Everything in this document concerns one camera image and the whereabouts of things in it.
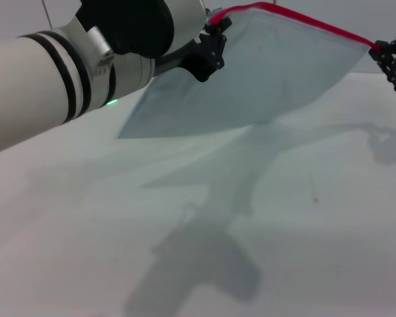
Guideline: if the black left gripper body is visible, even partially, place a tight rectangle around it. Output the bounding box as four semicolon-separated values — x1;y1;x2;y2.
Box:
154;44;213;84

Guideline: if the clear red-zipper document bag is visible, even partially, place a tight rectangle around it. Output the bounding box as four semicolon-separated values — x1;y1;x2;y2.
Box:
116;1;382;139

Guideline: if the black silver wrist camera box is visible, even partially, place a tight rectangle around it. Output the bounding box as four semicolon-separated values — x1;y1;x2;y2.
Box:
75;0;209;60

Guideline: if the thin reddish vertical cord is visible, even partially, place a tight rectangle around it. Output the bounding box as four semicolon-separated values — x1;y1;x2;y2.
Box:
42;0;53;29

